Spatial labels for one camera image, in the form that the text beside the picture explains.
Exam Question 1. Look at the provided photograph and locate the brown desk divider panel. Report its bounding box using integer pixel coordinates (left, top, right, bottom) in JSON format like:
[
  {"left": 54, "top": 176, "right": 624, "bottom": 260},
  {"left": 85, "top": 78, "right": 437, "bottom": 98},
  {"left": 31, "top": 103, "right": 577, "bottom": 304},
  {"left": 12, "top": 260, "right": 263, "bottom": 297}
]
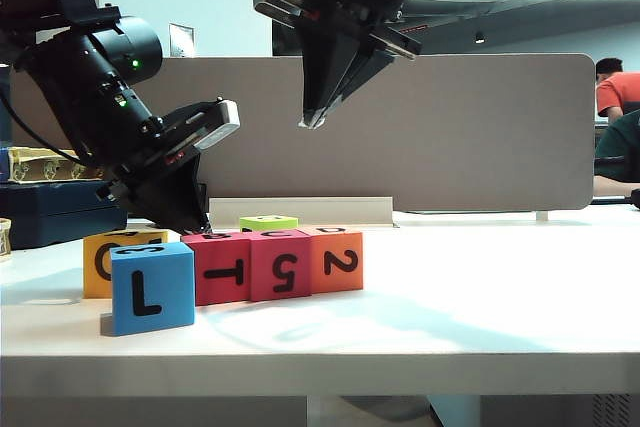
[{"left": 9, "top": 54, "right": 597, "bottom": 214}]

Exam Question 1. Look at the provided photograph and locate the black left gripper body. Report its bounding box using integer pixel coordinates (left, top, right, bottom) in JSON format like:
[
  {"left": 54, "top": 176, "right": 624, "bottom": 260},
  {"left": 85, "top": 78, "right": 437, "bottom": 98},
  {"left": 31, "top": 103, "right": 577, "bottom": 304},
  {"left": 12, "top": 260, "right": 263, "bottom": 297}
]
[{"left": 97, "top": 116, "right": 201, "bottom": 198}]

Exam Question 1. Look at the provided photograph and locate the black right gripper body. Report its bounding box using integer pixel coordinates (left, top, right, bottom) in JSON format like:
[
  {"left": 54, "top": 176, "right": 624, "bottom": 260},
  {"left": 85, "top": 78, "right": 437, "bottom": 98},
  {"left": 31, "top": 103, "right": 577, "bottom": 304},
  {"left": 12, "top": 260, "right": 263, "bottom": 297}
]
[{"left": 294, "top": 0, "right": 421, "bottom": 61}]

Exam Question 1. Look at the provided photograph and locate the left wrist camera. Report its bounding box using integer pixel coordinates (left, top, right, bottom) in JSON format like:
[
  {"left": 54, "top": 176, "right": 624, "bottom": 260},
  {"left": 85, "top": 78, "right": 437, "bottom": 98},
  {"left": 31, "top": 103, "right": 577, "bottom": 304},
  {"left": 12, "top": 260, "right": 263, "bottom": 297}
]
[{"left": 159, "top": 99, "right": 241, "bottom": 151}]

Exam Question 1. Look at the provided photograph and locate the yellow block Q A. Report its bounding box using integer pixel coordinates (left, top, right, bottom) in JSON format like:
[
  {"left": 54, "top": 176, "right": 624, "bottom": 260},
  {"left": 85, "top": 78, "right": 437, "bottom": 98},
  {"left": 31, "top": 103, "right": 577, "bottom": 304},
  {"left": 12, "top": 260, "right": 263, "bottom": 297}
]
[{"left": 83, "top": 229, "right": 181, "bottom": 299}]

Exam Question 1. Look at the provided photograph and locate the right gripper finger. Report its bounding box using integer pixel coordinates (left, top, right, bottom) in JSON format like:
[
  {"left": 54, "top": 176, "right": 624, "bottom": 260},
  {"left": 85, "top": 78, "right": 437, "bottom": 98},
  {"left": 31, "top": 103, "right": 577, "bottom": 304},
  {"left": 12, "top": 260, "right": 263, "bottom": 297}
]
[
  {"left": 324, "top": 46, "right": 396, "bottom": 121},
  {"left": 302, "top": 26, "right": 361, "bottom": 128}
]

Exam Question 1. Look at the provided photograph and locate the orange block 7 2 Q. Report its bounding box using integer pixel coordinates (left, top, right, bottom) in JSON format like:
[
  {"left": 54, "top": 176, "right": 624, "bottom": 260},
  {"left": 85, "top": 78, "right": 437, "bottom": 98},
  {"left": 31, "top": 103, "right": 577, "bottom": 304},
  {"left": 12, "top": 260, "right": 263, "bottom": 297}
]
[{"left": 299, "top": 225, "right": 365, "bottom": 294}]

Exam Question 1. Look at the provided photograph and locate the person in dark green shirt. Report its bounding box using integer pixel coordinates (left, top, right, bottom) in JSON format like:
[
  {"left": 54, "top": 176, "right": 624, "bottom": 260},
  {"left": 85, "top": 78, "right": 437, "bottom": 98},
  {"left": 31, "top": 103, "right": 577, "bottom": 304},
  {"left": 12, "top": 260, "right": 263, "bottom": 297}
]
[{"left": 593, "top": 109, "right": 640, "bottom": 198}]

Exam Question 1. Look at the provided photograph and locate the blue block Z L 3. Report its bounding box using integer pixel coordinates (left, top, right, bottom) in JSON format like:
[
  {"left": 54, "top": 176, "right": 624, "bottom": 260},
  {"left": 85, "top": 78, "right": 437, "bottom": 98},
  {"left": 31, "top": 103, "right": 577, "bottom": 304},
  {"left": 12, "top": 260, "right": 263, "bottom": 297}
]
[{"left": 110, "top": 241, "right": 196, "bottom": 337}]

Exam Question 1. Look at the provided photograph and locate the gold ornate box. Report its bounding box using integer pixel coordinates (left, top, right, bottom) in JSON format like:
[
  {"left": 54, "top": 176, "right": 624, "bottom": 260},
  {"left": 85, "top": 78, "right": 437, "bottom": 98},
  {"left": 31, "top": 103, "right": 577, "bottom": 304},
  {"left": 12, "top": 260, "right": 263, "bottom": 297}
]
[{"left": 0, "top": 146, "right": 104, "bottom": 184}]

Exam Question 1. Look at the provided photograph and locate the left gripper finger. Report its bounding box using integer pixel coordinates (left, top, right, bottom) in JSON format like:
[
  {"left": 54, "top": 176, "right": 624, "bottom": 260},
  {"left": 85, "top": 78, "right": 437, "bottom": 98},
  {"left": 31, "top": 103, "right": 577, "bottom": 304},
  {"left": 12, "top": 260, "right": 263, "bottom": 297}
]
[
  {"left": 117, "top": 181, "right": 176, "bottom": 231},
  {"left": 149, "top": 159, "right": 210, "bottom": 236}
]

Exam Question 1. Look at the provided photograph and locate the green block Q L U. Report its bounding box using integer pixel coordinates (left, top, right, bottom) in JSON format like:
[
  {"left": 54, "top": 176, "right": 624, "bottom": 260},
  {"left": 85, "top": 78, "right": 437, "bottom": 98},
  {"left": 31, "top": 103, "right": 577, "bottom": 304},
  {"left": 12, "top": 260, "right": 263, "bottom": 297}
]
[{"left": 239, "top": 215, "right": 300, "bottom": 233}]

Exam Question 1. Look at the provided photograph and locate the wall sign on pillar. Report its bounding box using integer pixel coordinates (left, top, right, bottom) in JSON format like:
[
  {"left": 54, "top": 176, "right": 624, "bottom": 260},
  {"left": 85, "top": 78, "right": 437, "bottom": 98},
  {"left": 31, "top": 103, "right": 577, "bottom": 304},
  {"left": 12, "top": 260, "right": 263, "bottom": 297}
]
[{"left": 168, "top": 23, "right": 196, "bottom": 58}]

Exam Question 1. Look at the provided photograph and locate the pink block 4 5 C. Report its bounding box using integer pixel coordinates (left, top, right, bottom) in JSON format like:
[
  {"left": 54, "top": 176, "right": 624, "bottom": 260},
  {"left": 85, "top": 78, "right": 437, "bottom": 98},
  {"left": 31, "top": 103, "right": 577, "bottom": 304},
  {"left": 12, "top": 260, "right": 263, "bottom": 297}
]
[{"left": 248, "top": 228, "right": 314, "bottom": 303}]

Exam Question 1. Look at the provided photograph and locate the person in red shirt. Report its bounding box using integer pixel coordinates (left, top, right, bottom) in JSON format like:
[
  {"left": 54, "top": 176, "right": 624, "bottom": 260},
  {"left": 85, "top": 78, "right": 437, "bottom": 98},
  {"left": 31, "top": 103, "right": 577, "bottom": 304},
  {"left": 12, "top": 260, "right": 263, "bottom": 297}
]
[{"left": 595, "top": 57, "right": 640, "bottom": 118}]

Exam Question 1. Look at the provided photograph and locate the pink block R T 4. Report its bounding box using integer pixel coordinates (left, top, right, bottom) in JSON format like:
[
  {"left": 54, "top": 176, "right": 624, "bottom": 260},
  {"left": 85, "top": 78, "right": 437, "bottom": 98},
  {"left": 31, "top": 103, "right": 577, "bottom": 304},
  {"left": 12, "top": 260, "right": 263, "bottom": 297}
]
[{"left": 180, "top": 230, "right": 254, "bottom": 307}]

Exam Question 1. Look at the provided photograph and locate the small woven basket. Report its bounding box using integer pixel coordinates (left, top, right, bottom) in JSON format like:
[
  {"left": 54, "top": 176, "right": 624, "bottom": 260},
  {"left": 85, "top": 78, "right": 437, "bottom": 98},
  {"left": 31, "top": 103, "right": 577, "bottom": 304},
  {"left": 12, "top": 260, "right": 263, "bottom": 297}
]
[{"left": 0, "top": 217, "right": 14, "bottom": 263}]

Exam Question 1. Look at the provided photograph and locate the dark blue case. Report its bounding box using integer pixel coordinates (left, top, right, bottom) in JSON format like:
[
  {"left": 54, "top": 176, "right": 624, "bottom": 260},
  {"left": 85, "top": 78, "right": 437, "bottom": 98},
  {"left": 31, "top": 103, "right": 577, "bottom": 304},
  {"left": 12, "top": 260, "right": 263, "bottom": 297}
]
[{"left": 0, "top": 180, "right": 129, "bottom": 251}]

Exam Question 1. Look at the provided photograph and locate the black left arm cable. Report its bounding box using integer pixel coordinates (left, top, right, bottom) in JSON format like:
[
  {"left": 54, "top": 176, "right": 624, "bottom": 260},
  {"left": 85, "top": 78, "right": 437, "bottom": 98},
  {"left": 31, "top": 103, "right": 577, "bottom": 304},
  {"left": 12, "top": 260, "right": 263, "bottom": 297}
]
[{"left": 0, "top": 96, "right": 89, "bottom": 166}]

